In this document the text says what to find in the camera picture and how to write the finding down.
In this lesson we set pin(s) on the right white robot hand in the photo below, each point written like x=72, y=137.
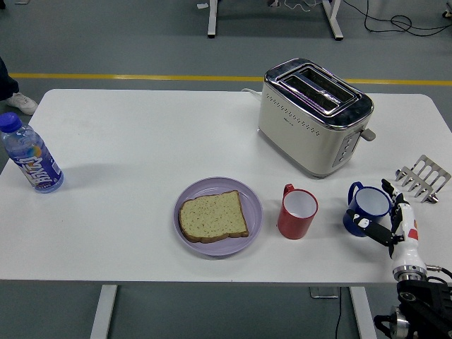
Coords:
x=406, y=215

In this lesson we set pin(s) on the blue enamel cup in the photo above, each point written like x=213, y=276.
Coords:
x=369, y=201

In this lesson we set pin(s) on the red enamel cup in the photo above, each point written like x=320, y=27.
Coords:
x=293, y=226

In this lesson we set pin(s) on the brown bread slice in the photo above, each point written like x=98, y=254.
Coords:
x=212, y=217

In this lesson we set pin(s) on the white background desk leg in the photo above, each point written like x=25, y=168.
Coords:
x=212, y=21
x=333, y=21

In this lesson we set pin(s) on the steel toast rack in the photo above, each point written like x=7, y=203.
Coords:
x=427, y=160

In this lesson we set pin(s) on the white table leg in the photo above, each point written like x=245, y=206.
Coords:
x=363, y=314
x=104, y=310

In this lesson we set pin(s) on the grey floor socket plate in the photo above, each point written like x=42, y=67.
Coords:
x=323, y=293

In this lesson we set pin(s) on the cream chrome toaster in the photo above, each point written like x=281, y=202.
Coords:
x=300, y=141

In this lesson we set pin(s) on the purple round plate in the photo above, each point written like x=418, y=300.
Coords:
x=212, y=249

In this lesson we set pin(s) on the black chair caster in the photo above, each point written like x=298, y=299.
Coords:
x=447, y=14

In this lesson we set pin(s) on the dark floor adapter box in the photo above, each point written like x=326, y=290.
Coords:
x=272, y=3

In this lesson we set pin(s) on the white paper scrap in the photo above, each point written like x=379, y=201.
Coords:
x=202, y=6

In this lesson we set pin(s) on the yellow floor tape line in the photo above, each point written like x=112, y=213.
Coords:
x=141, y=76

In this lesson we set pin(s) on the blue-capped water bottle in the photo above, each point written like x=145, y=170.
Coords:
x=31, y=159

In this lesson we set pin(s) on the person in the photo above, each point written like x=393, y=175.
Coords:
x=21, y=102

